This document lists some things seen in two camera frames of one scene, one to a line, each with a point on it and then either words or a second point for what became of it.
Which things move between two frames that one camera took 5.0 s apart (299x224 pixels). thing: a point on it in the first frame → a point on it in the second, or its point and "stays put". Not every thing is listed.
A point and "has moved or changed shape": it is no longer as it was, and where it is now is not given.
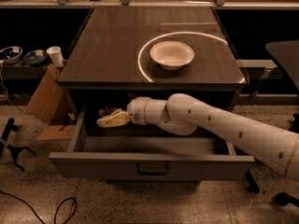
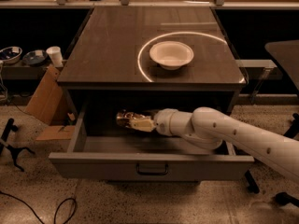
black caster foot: x=283 y=199 stays put
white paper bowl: x=172 y=55 stays put
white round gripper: x=136 y=110 → x=163 y=120
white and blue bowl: x=10 y=54 stays put
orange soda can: x=106 y=110 has moved or changed shape
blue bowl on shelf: x=35 y=58 stays put
